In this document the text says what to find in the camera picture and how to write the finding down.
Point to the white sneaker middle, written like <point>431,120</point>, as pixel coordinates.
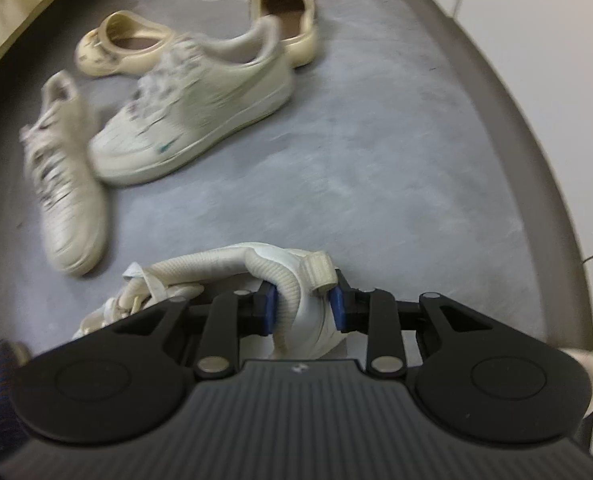
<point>72,202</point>

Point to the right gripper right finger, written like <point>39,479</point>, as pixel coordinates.
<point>473,375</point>

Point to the white sneaker large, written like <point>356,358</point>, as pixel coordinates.
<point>304,327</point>

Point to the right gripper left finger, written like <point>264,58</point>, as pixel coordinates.
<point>127,379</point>

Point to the cream clog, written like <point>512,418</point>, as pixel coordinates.
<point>124,43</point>
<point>299,29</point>

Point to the white sneaker upright centre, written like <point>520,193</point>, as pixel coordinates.
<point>202,91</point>

